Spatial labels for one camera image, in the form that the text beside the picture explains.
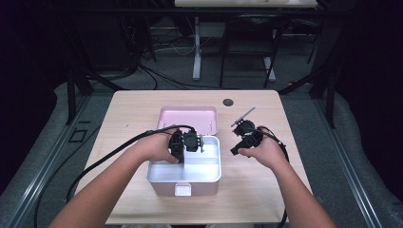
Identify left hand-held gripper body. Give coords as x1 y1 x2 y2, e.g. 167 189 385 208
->
169 128 205 153

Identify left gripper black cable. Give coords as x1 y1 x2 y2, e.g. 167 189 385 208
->
32 124 196 228

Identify person's right hand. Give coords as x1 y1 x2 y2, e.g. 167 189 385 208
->
238 126 290 170

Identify pink storage box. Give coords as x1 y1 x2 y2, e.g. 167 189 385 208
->
145 104 222 198

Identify white background desk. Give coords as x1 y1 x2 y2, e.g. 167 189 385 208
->
174 0 318 82

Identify black chair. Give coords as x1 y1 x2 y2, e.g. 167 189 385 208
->
219 13 286 89

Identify person's left hand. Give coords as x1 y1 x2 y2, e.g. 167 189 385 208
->
134 126 180 164

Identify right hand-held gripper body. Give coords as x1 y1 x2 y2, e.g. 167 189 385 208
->
231 106 264 148

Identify black floor cables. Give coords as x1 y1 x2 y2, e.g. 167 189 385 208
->
120 15 222 91

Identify black metal stand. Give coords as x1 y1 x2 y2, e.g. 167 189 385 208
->
65 18 126 126
278 31 337 129

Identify black square floor frame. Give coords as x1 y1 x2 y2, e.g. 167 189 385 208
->
68 127 88 143

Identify metal floor rail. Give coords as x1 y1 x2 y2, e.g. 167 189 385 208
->
0 94 93 228
312 96 386 228

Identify white divided tray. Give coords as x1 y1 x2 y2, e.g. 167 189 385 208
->
146 135 221 184

